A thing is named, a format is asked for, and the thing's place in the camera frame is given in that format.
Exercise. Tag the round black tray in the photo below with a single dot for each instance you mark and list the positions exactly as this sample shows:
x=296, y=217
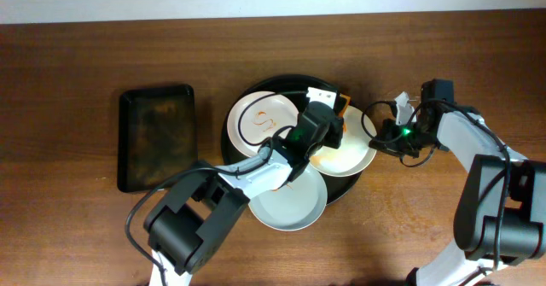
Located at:
x=337, y=187

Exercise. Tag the orange green sponge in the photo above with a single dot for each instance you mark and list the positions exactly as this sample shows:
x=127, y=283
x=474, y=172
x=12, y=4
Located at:
x=341, y=104

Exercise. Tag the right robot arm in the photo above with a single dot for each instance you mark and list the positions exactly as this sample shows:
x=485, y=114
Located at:
x=500, y=218

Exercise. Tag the black rectangular tray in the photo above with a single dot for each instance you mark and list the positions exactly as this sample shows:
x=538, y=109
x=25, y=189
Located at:
x=157, y=135

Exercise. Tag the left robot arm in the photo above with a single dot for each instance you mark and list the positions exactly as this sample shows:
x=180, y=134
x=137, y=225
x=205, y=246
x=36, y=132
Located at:
x=191, y=221

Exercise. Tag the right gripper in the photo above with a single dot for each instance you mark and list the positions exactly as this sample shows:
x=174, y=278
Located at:
x=385, y=145

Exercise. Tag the white plate squiggle stain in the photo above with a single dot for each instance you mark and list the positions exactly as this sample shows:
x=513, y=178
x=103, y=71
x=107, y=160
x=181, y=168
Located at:
x=260, y=121

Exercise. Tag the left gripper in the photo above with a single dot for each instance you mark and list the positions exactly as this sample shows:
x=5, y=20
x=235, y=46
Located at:
x=334, y=129

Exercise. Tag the white plate red smear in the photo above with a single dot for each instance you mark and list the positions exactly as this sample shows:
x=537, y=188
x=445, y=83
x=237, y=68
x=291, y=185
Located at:
x=354, y=153

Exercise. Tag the light grey plate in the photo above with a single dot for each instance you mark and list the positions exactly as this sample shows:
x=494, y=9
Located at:
x=295, y=206

